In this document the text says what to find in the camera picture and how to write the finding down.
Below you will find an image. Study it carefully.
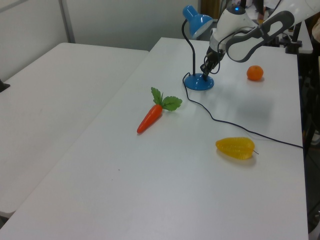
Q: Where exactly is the orange tangerine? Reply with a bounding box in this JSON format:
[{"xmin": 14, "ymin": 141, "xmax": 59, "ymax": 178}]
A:
[{"xmin": 246, "ymin": 64, "xmax": 265, "ymax": 82}]

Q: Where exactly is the blue desk lamp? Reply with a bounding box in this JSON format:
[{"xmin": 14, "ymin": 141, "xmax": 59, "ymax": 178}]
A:
[{"xmin": 181, "ymin": 4, "xmax": 215, "ymax": 91}]

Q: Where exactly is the black stand with clamp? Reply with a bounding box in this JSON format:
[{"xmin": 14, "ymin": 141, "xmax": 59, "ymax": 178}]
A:
[{"xmin": 284, "ymin": 21, "xmax": 304, "ymax": 55}]

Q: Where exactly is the orange toy carrot with leaves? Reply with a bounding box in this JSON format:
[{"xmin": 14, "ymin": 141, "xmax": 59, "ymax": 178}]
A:
[{"xmin": 136, "ymin": 86, "xmax": 183, "ymax": 134}]

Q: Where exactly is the person in background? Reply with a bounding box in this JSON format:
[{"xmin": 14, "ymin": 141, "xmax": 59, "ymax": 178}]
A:
[{"xmin": 253, "ymin": 0, "xmax": 267, "ymax": 21}]

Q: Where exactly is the yellow starfruit toy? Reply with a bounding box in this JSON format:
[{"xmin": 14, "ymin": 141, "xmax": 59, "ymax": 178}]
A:
[{"xmin": 215, "ymin": 136, "xmax": 260, "ymax": 161}]

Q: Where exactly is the black lamp power cable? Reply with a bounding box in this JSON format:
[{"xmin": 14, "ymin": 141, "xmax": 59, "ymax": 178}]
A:
[{"xmin": 183, "ymin": 72, "xmax": 304, "ymax": 150}]

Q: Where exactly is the black camera clamp mount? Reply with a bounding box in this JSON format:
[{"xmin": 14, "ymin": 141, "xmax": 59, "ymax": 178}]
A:
[{"xmin": 0, "ymin": 78, "xmax": 11, "ymax": 93}]

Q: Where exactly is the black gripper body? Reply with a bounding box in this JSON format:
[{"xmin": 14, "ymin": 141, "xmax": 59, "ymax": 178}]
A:
[{"xmin": 204, "ymin": 46, "xmax": 222, "ymax": 73}]

